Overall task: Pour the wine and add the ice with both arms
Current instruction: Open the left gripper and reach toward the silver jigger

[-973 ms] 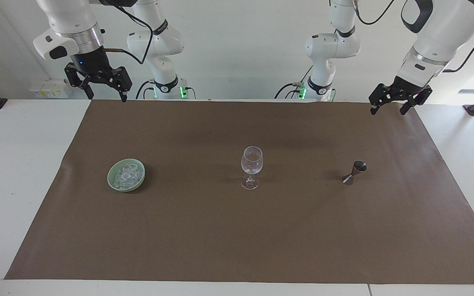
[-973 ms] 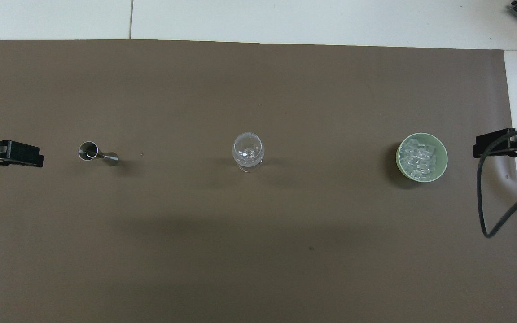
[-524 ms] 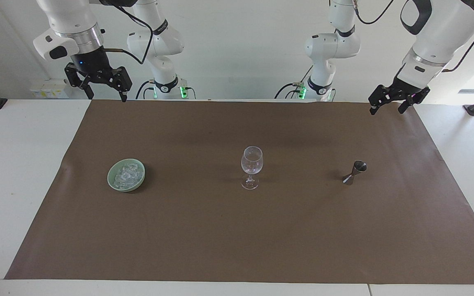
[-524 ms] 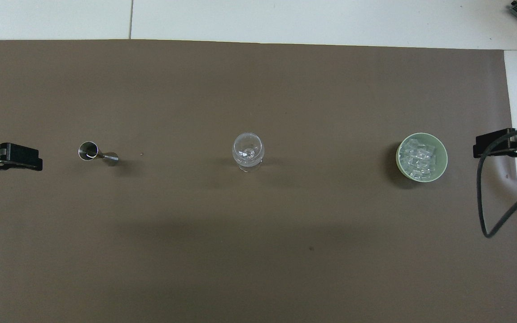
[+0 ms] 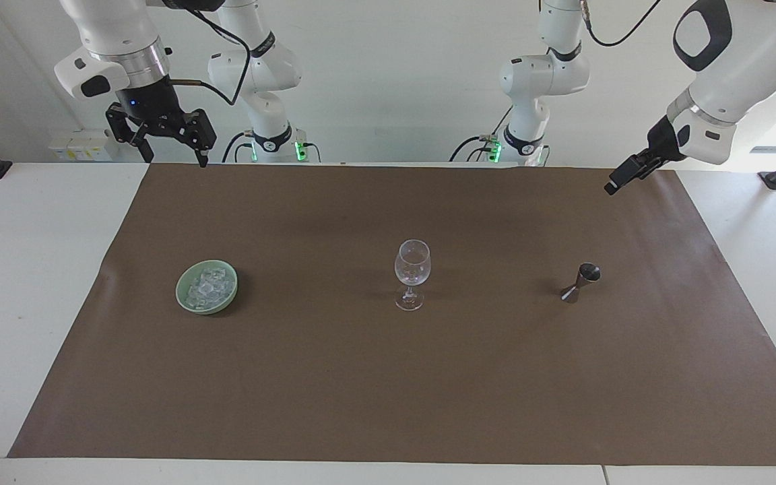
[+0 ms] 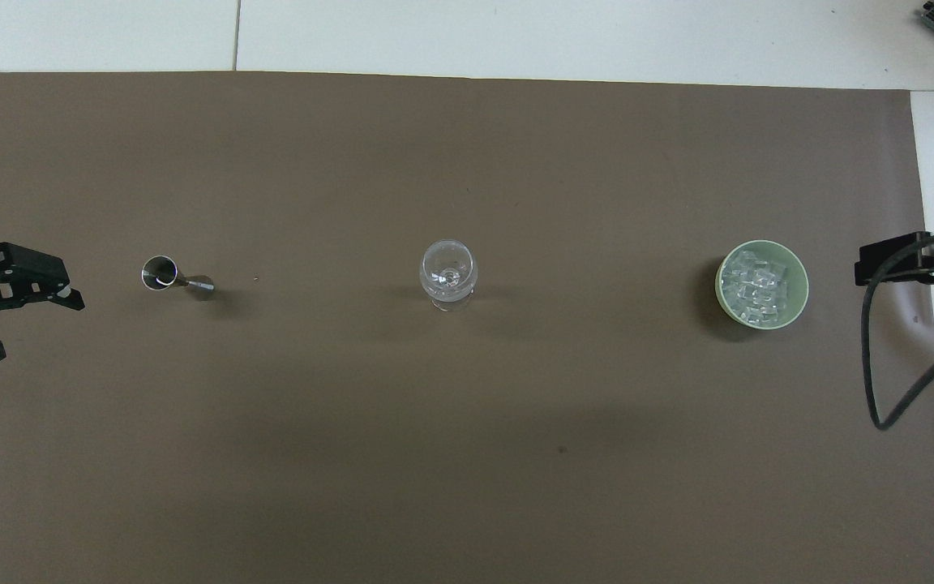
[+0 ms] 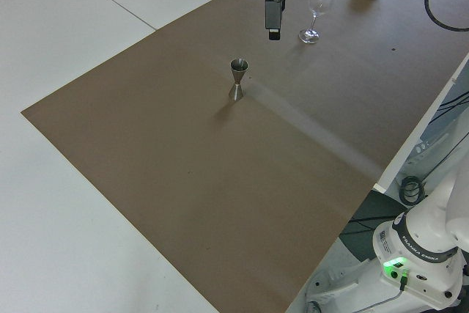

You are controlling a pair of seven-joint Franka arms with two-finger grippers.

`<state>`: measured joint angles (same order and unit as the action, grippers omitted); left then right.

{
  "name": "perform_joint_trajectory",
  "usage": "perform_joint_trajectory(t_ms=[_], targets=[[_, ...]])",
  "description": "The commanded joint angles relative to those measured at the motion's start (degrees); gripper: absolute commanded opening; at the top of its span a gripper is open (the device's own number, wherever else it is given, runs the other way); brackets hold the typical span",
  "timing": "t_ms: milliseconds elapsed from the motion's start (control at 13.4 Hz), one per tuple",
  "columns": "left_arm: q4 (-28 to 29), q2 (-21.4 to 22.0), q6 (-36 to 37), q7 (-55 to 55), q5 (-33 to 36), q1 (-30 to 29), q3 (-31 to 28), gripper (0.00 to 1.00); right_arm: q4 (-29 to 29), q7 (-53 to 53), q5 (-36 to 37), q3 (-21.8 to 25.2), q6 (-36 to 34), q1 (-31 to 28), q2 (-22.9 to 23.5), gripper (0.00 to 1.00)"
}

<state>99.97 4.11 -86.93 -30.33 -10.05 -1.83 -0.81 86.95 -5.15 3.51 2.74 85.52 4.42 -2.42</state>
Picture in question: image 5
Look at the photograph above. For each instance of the green ceramic bowl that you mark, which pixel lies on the green ceramic bowl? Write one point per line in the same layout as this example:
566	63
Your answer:
186	303

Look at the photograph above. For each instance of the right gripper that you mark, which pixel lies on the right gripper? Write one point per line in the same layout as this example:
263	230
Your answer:
152	101

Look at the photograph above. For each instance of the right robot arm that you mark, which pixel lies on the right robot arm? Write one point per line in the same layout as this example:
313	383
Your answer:
118	27

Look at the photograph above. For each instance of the clear ice cubes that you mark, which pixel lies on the clear ice cubes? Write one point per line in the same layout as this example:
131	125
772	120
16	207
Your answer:
207	286

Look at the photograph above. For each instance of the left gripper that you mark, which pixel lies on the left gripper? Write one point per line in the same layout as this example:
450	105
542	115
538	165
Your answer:
663	140

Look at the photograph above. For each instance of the white wall socket strip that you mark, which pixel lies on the white wall socket strip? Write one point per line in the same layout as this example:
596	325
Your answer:
81	145

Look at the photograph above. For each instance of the clear wine glass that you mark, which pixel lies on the clear wine glass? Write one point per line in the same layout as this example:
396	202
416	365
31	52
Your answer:
412	266

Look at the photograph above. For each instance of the metal jigger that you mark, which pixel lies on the metal jigger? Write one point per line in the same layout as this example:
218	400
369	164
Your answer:
580	283

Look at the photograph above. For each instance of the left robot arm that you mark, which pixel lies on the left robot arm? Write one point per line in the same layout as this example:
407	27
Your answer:
731	67

